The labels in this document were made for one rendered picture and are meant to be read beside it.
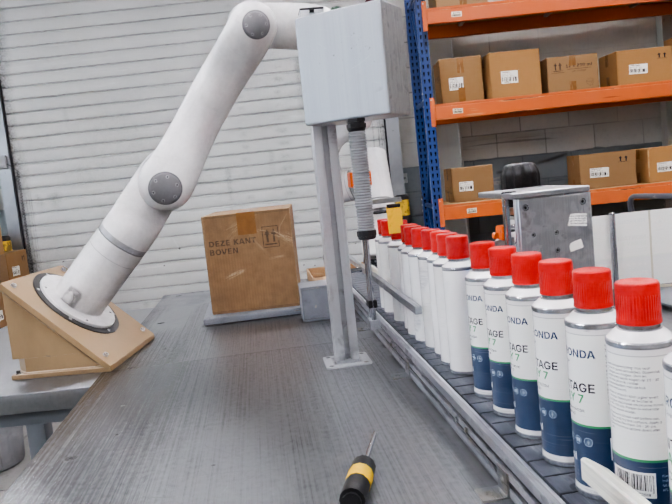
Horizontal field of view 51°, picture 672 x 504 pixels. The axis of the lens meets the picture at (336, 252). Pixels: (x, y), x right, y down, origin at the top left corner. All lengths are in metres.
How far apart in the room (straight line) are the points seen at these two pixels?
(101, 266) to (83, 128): 4.37
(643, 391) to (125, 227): 1.24
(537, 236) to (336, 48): 0.51
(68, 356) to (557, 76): 4.30
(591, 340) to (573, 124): 5.49
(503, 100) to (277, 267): 3.41
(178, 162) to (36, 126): 4.60
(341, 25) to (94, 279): 0.80
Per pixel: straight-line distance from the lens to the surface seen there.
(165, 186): 1.53
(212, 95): 1.57
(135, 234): 1.62
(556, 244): 0.97
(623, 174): 5.44
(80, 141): 5.98
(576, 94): 5.24
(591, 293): 0.65
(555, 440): 0.75
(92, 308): 1.69
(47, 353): 1.63
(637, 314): 0.58
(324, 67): 1.27
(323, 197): 1.32
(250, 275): 1.92
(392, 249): 1.41
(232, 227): 1.91
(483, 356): 0.94
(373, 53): 1.23
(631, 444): 0.61
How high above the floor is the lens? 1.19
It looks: 6 degrees down
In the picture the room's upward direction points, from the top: 6 degrees counter-clockwise
